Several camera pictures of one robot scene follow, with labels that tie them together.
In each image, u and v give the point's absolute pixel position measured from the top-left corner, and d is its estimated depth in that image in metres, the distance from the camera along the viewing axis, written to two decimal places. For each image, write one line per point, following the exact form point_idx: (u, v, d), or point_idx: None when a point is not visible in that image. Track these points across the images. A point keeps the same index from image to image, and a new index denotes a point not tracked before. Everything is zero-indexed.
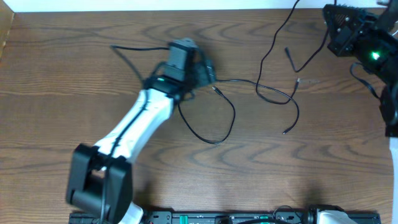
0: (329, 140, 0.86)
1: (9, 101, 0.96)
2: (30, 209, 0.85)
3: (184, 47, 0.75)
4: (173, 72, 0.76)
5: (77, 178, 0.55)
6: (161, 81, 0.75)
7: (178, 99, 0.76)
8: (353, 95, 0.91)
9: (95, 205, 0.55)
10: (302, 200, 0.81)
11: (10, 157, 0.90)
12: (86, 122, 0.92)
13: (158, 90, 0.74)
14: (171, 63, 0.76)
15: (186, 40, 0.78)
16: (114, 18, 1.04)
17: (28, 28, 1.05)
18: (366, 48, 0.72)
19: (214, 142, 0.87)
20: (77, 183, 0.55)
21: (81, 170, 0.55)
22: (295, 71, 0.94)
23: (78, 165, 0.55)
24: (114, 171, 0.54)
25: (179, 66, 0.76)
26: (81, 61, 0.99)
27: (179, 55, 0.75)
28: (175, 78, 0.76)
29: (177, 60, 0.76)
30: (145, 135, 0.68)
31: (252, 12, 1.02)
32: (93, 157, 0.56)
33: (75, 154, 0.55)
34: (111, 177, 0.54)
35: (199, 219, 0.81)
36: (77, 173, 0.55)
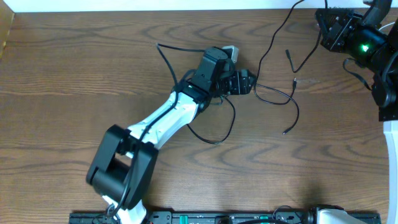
0: (329, 140, 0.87)
1: (8, 101, 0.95)
2: (29, 210, 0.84)
3: (215, 58, 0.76)
4: (201, 81, 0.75)
5: (104, 155, 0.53)
6: (191, 88, 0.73)
7: (202, 107, 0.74)
8: (352, 95, 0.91)
9: (115, 188, 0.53)
10: (302, 200, 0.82)
11: (10, 157, 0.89)
12: (86, 122, 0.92)
13: (188, 94, 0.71)
14: (201, 71, 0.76)
15: (221, 51, 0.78)
16: (114, 18, 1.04)
17: (28, 28, 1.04)
18: (356, 42, 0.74)
19: (214, 142, 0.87)
20: (104, 161, 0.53)
21: (110, 149, 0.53)
22: (293, 71, 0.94)
23: (108, 144, 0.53)
24: (143, 154, 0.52)
25: (207, 76, 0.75)
26: (82, 61, 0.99)
27: (208, 65, 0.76)
28: (203, 86, 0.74)
29: (206, 70, 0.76)
30: (170, 133, 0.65)
31: (252, 12, 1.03)
32: (124, 139, 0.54)
33: (109, 132, 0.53)
34: (138, 160, 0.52)
35: (199, 219, 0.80)
36: (105, 150, 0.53)
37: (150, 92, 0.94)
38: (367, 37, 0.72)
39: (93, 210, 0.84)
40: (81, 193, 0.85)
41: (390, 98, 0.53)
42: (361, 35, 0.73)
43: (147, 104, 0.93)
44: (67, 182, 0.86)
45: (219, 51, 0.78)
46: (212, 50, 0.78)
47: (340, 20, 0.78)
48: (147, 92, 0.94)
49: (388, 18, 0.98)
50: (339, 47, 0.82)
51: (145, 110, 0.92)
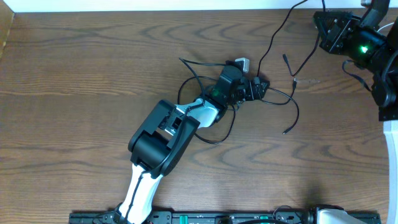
0: (328, 140, 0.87)
1: (8, 101, 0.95)
2: (29, 209, 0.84)
3: (231, 78, 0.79)
4: (218, 95, 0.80)
5: (153, 122, 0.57)
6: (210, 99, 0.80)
7: (218, 118, 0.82)
8: (352, 96, 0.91)
9: (155, 154, 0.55)
10: (302, 200, 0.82)
11: (10, 157, 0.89)
12: (86, 122, 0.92)
13: (210, 104, 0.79)
14: (218, 88, 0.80)
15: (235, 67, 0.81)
16: (114, 18, 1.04)
17: (28, 28, 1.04)
18: (355, 43, 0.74)
19: (215, 142, 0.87)
20: (150, 128, 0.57)
21: (158, 118, 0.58)
22: (291, 74, 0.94)
23: (158, 112, 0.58)
24: (189, 124, 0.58)
25: (223, 93, 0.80)
26: (82, 61, 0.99)
27: (224, 83, 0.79)
28: (219, 100, 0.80)
29: (222, 86, 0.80)
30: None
31: (252, 12, 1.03)
32: (170, 112, 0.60)
33: (159, 103, 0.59)
34: (183, 129, 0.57)
35: (199, 219, 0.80)
36: (153, 119, 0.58)
37: (150, 92, 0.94)
38: (365, 38, 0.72)
39: (93, 210, 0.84)
40: (81, 193, 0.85)
41: (389, 98, 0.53)
42: (360, 37, 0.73)
43: (147, 104, 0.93)
44: (67, 182, 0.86)
45: (236, 70, 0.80)
46: (227, 68, 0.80)
47: (338, 23, 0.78)
48: (147, 92, 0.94)
49: (388, 18, 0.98)
50: (338, 49, 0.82)
51: (145, 111, 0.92)
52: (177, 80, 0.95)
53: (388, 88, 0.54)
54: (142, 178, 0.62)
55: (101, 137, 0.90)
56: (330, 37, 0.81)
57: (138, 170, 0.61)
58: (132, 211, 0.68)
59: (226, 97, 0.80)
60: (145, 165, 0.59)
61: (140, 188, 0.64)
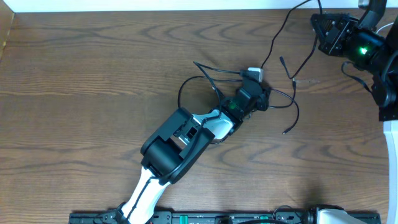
0: (329, 140, 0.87)
1: (8, 101, 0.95)
2: (30, 209, 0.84)
3: (250, 94, 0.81)
4: (235, 107, 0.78)
5: (168, 129, 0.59)
6: (226, 111, 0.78)
7: (232, 131, 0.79)
8: (352, 95, 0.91)
9: (166, 161, 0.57)
10: (302, 200, 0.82)
11: (10, 157, 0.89)
12: (86, 122, 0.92)
13: (226, 117, 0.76)
14: (236, 101, 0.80)
15: (255, 84, 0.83)
16: (114, 18, 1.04)
17: (28, 28, 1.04)
18: (353, 45, 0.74)
19: (215, 142, 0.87)
20: (165, 134, 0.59)
21: (175, 126, 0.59)
22: (289, 78, 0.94)
23: (175, 119, 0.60)
24: (203, 135, 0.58)
25: (240, 106, 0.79)
26: (82, 62, 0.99)
27: (244, 98, 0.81)
28: (236, 113, 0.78)
29: (240, 99, 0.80)
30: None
31: (252, 12, 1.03)
32: (186, 121, 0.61)
33: (177, 111, 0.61)
34: (198, 140, 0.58)
35: (199, 219, 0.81)
36: (170, 126, 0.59)
37: (150, 92, 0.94)
38: (364, 39, 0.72)
39: (93, 210, 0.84)
40: (81, 193, 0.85)
41: (389, 98, 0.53)
42: (358, 38, 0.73)
43: (147, 104, 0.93)
44: (67, 182, 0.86)
45: (255, 85, 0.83)
46: (247, 83, 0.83)
47: (337, 25, 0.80)
48: (147, 93, 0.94)
49: (388, 18, 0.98)
50: (336, 51, 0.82)
51: (145, 111, 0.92)
52: (177, 80, 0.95)
53: (388, 88, 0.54)
54: (150, 183, 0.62)
55: (101, 137, 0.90)
56: (327, 38, 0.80)
57: (148, 174, 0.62)
58: (135, 213, 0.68)
59: (243, 110, 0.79)
60: (155, 170, 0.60)
61: (146, 191, 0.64)
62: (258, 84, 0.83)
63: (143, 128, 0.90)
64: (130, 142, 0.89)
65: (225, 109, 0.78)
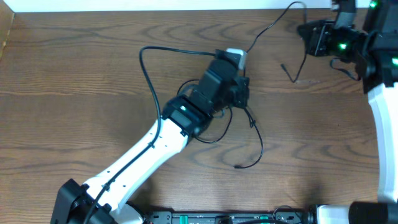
0: (328, 140, 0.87)
1: (8, 101, 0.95)
2: (29, 209, 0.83)
3: (220, 76, 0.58)
4: (199, 99, 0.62)
5: (62, 211, 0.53)
6: (183, 109, 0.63)
7: (197, 132, 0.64)
8: (352, 95, 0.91)
9: None
10: (302, 200, 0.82)
11: (10, 157, 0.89)
12: (86, 122, 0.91)
13: (176, 122, 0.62)
14: (200, 89, 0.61)
15: (228, 63, 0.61)
16: (113, 18, 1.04)
17: (28, 28, 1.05)
18: (334, 44, 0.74)
19: (210, 141, 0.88)
20: (61, 216, 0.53)
21: (64, 206, 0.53)
22: (293, 81, 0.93)
23: (62, 200, 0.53)
24: (96, 219, 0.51)
25: (207, 95, 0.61)
26: (82, 61, 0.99)
27: (211, 83, 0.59)
28: (201, 106, 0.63)
29: (208, 88, 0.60)
30: (145, 178, 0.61)
31: (252, 12, 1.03)
32: (79, 196, 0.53)
33: (61, 189, 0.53)
34: (91, 223, 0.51)
35: (199, 219, 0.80)
36: (61, 206, 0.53)
37: (150, 92, 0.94)
38: (341, 36, 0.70)
39: None
40: None
41: (369, 70, 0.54)
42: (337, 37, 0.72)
43: (147, 104, 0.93)
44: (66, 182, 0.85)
45: (228, 65, 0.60)
46: (216, 61, 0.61)
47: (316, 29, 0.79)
48: (147, 92, 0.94)
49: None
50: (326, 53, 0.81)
51: (145, 110, 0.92)
52: (177, 80, 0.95)
53: (369, 60, 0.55)
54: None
55: (101, 137, 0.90)
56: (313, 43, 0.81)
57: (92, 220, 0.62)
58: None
59: (212, 101, 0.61)
60: None
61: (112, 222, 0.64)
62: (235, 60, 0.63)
63: (143, 127, 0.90)
64: (130, 142, 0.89)
65: (184, 105, 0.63)
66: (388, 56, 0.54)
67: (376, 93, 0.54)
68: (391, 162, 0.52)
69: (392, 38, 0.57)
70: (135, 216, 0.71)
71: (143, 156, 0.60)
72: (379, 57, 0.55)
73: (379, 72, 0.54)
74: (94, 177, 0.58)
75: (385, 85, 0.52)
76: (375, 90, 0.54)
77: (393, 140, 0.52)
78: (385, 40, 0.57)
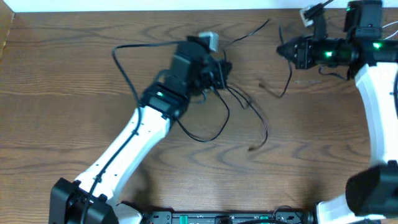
0: (328, 140, 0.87)
1: (8, 101, 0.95)
2: (28, 210, 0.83)
3: (188, 58, 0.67)
4: (174, 83, 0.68)
5: (58, 211, 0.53)
6: (160, 95, 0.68)
7: (178, 115, 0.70)
8: (352, 95, 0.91)
9: None
10: (302, 200, 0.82)
11: (10, 157, 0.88)
12: (86, 122, 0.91)
13: (155, 108, 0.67)
14: (173, 73, 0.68)
15: (192, 46, 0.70)
16: (113, 18, 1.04)
17: (28, 28, 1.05)
18: (319, 56, 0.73)
19: (204, 140, 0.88)
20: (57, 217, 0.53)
21: (60, 206, 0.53)
22: (278, 96, 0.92)
23: (56, 200, 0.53)
24: (93, 211, 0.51)
25: (181, 78, 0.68)
26: (82, 61, 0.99)
27: (181, 65, 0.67)
28: (177, 89, 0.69)
29: (179, 70, 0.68)
30: (134, 165, 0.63)
31: (252, 12, 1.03)
32: (72, 193, 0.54)
33: (53, 190, 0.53)
34: (89, 216, 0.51)
35: (199, 219, 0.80)
36: (56, 207, 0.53)
37: None
38: (323, 47, 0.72)
39: None
40: None
41: (354, 56, 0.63)
42: (320, 48, 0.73)
43: None
44: None
45: (194, 46, 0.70)
46: (182, 47, 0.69)
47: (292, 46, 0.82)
48: None
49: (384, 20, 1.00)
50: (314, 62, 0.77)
51: None
52: None
53: (352, 48, 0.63)
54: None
55: (101, 137, 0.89)
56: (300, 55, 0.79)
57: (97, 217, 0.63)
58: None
59: (185, 83, 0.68)
60: None
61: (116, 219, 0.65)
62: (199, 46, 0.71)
63: None
64: None
65: (161, 91, 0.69)
66: (370, 42, 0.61)
67: (361, 73, 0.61)
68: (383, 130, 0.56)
69: (369, 30, 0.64)
70: (135, 213, 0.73)
71: (129, 145, 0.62)
72: (360, 43, 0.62)
73: (360, 58, 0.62)
74: (84, 172, 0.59)
75: (369, 65, 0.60)
76: (360, 72, 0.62)
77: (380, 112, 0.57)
78: (364, 31, 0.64)
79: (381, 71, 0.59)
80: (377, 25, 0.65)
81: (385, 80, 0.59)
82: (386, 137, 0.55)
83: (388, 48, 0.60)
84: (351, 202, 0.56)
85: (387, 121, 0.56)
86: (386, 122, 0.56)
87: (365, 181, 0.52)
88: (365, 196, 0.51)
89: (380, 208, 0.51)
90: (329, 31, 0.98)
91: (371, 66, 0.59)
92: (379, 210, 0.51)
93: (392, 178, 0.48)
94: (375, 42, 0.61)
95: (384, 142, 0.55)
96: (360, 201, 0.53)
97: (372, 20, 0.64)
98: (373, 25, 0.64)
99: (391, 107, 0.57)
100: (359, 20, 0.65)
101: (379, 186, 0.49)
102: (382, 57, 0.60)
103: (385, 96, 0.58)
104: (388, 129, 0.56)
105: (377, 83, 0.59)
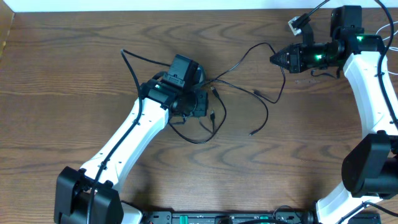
0: (328, 140, 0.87)
1: (8, 101, 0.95)
2: (28, 210, 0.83)
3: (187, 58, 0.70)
4: (173, 80, 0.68)
5: (63, 201, 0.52)
6: (157, 87, 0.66)
7: (176, 106, 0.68)
8: (352, 95, 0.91)
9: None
10: (302, 200, 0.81)
11: (10, 157, 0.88)
12: (86, 122, 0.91)
13: (154, 99, 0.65)
14: (173, 71, 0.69)
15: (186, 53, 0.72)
16: (114, 18, 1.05)
17: (28, 28, 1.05)
18: (311, 60, 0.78)
19: (201, 141, 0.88)
20: (63, 205, 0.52)
21: (66, 193, 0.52)
22: (273, 102, 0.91)
23: (61, 186, 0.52)
24: (100, 196, 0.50)
25: (181, 75, 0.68)
26: (82, 61, 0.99)
27: (181, 65, 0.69)
28: (176, 83, 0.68)
29: (180, 68, 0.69)
30: (136, 155, 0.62)
31: (252, 12, 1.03)
32: (78, 180, 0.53)
33: (60, 177, 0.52)
34: (96, 201, 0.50)
35: (199, 219, 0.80)
36: (61, 194, 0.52)
37: None
38: (313, 50, 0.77)
39: None
40: None
41: (340, 48, 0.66)
42: (311, 52, 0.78)
43: None
44: None
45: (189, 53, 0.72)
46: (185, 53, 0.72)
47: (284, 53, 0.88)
48: None
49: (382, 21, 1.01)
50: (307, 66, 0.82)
51: None
52: None
53: (339, 41, 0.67)
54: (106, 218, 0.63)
55: (101, 137, 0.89)
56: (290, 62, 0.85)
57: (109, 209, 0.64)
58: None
59: (185, 79, 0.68)
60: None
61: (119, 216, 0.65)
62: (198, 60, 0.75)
63: None
64: None
65: (158, 84, 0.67)
66: (354, 35, 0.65)
67: (347, 61, 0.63)
68: (372, 107, 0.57)
69: (352, 28, 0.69)
70: (136, 210, 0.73)
71: (130, 134, 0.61)
72: (346, 38, 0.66)
73: (347, 50, 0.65)
74: (89, 160, 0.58)
75: (354, 54, 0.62)
76: (347, 60, 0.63)
77: (369, 91, 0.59)
78: (347, 29, 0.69)
79: (364, 56, 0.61)
80: (359, 26, 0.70)
81: (370, 63, 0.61)
82: (376, 115, 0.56)
83: (370, 40, 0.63)
84: (347, 183, 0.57)
85: (374, 99, 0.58)
86: (374, 99, 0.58)
87: (359, 156, 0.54)
88: (360, 170, 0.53)
89: (374, 184, 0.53)
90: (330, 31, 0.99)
91: (356, 55, 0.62)
92: (372, 186, 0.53)
93: (380, 147, 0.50)
94: (359, 36, 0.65)
95: (372, 119, 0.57)
96: (356, 178, 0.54)
97: (355, 21, 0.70)
98: (355, 26, 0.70)
99: (377, 87, 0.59)
100: (343, 22, 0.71)
101: (370, 155, 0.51)
102: (366, 48, 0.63)
103: (371, 78, 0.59)
104: (377, 105, 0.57)
105: (361, 66, 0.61)
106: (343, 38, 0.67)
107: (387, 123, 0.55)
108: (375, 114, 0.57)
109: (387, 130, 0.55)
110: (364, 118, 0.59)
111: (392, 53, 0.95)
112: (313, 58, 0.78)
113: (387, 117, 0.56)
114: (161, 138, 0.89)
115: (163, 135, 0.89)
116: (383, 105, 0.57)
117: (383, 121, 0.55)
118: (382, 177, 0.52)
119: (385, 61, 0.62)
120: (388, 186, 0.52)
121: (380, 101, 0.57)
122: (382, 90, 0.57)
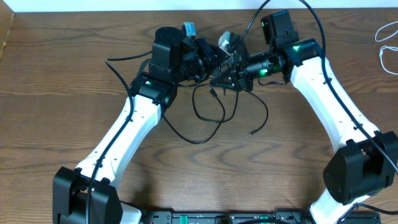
0: (328, 140, 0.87)
1: (8, 101, 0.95)
2: (29, 209, 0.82)
3: (167, 43, 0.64)
4: (159, 71, 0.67)
5: (62, 201, 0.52)
6: (148, 84, 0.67)
7: (168, 102, 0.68)
8: (352, 95, 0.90)
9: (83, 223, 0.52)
10: (303, 200, 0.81)
11: (10, 157, 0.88)
12: (86, 122, 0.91)
13: (145, 96, 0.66)
14: (156, 61, 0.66)
15: (165, 32, 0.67)
16: (114, 18, 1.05)
17: (28, 28, 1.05)
18: (257, 74, 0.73)
19: (199, 142, 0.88)
20: (61, 205, 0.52)
21: (64, 193, 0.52)
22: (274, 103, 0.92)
23: (60, 187, 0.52)
24: (97, 194, 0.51)
25: (165, 65, 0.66)
26: (82, 62, 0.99)
27: (162, 53, 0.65)
28: (164, 76, 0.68)
29: (161, 58, 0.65)
30: (131, 152, 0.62)
31: (252, 12, 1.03)
32: (75, 180, 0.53)
33: (56, 178, 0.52)
34: (95, 200, 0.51)
35: (199, 219, 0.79)
36: (60, 194, 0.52)
37: None
38: (254, 66, 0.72)
39: None
40: None
41: (281, 63, 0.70)
42: (253, 68, 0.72)
43: None
44: None
45: (169, 35, 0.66)
46: (161, 34, 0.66)
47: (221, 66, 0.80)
48: None
49: (380, 21, 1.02)
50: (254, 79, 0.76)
51: None
52: None
53: (278, 55, 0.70)
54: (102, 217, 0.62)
55: (101, 137, 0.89)
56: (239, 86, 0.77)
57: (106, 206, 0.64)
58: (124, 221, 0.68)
59: (170, 69, 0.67)
60: None
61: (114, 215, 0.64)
62: (178, 31, 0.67)
63: None
64: None
65: (148, 81, 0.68)
66: (290, 46, 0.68)
67: (293, 74, 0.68)
68: (331, 117, 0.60)
69: (286, 37, 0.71)
70: (135, 209, 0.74)
71: (125, 131, 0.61)
72: (283, 50, 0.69)
73: (288, 62, 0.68)
74: (85, 159, 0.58)
75: (296, 65, 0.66)
76: (293, 73, 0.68)
77: (321, 100, 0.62)
78: (283, 39, 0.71)
79: (306, 66, 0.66)
80: (291, 30, 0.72)
81: (313, 71, 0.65)
82: (336, 124, 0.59)
83: (308, 48, 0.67)
84: (334, 191, 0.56)
85: (330, 109, 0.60)
86: (330, 109, 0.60)
87: (337, 165, 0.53)
88: (343, 178, 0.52)
89: (359, 188, 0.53)
90: (329, 30, 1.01)
91: (297, 66, 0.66)
92: (359, 190, 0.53)
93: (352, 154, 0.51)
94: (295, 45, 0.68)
95: (337, 130, 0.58)
96: (341, 189, 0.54)
97: (286, 28, 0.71)
98: (288, 32, 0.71)
99: (328, 93, 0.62)
100: (275, 30, 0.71)
101: (349, 162, 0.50)
102: (306, 56, 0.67)
103: (320, 86, 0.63)
104: (335, 116, 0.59)
105: (307, 78, 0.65)
106: (280, 51, 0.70)
107: (351, 130, 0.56)
108: (337, 123, 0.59)
109: (355, 139, 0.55)
110: (328, 129, 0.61)
111: (392, 53, 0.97)
112: (257, 72, 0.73)
113: (349, 124, 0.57)
114: (161, 138, 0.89)
115: (163, 135, 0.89)
116: (341, 113, 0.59)
117: (347, 129, 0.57)
118: (364, 178, 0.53)
119: (327, 65, 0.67)
120: (372, 185, 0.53)
121: (337, 109, 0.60)
122: (336, 98, 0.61)
